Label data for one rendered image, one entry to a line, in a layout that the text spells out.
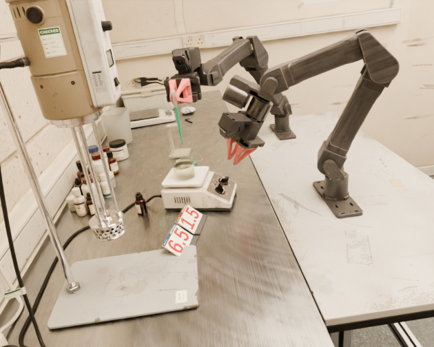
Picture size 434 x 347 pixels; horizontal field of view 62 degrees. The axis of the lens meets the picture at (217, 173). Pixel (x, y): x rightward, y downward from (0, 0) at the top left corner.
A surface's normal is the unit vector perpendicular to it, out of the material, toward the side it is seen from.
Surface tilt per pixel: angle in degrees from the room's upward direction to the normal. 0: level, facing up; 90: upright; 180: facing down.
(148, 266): 0
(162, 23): 90
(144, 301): 0
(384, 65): 90
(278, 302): 0
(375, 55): 90
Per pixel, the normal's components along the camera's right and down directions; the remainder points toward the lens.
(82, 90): 0.67, 0.25
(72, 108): 0.38, 0.36
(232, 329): -0.11, -0.90
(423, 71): 0.10, 0.42
